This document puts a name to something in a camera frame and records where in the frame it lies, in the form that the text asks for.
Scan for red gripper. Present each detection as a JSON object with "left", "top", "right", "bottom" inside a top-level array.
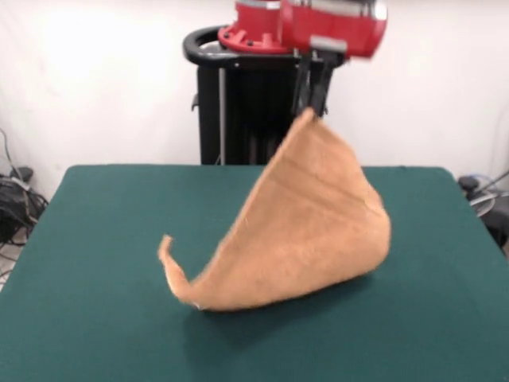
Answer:
[{"left": 277, "top": 0, "right": 389, "bottom": 119}]

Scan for tan terry towel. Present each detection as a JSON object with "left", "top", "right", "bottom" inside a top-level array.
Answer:
[{"left": 158, "top": 107, "right": 393, "bottom": 314}]

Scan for grey stand base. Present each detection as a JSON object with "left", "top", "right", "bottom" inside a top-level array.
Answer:
[{"left": 457, "top": 174, "right": 509, "bottom": 248}]

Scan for dark green table cloth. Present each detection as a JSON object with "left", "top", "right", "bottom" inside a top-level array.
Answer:
[{"left": 0, "top": 165, "right": 509, "bottom": 382}]

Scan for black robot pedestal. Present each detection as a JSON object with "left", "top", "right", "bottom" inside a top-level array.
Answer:
[{"left": 182, "top": 25, "right": 351, "bottom": 166}]

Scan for black cable bundle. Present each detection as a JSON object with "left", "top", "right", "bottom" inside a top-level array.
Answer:
[{"left": 0, "top": 127, "right": 51, "bottom": 250}]

